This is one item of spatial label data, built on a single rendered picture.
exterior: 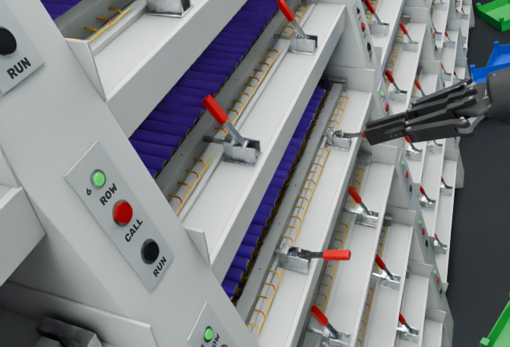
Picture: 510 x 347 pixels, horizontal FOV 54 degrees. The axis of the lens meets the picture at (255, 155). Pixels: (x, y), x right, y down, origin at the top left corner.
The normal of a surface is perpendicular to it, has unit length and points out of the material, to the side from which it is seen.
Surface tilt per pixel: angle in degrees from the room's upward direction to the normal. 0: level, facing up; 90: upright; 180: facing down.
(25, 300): 90
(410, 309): 19
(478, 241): 0
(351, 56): 90
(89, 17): 109
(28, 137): 90
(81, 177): 90
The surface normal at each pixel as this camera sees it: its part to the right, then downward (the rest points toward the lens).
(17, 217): 0.94, 0.17
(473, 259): -0.37, -0.78
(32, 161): 0.86, -0.09
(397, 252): -0.07, -0.77
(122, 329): -0.34, 0.62
